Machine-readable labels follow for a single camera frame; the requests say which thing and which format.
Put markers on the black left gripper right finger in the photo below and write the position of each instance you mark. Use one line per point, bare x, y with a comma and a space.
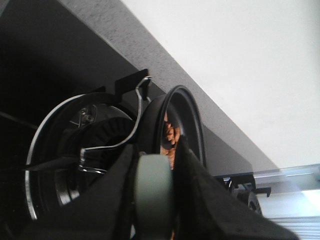
207, 211

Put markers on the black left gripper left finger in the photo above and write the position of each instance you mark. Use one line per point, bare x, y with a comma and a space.
101, 213

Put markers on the black frying pan green handle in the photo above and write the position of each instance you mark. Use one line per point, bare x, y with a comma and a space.
153, 184

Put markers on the brown meat pieces pile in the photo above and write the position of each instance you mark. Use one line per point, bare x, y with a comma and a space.
169, 140

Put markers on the right black burner grate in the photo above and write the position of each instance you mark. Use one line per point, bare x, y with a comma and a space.
243, 188

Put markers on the black burner grate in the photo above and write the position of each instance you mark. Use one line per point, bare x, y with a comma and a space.
80, 139
243, 188

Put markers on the left black burner grate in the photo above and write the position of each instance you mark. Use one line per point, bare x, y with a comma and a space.
80, 139

